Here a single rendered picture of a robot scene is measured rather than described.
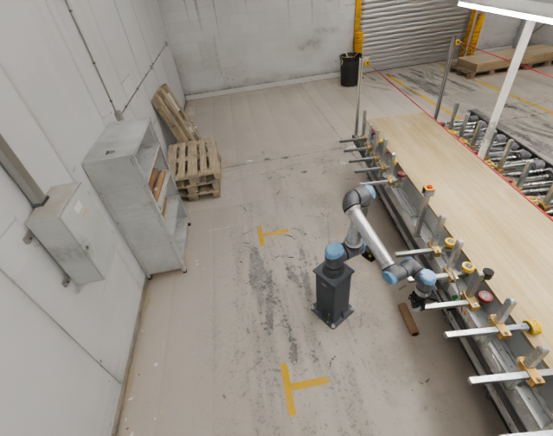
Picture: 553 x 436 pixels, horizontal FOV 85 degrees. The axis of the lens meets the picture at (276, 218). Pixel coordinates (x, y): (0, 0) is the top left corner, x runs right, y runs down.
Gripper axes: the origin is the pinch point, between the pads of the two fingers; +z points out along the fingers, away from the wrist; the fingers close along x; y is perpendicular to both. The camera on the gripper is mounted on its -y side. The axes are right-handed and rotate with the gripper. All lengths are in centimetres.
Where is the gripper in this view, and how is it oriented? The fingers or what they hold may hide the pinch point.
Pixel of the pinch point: (418, 310)
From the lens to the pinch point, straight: 230.7
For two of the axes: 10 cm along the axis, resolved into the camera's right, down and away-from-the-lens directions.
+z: 0.7, 7.6, 6.4
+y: -10.0, 0.9, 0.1
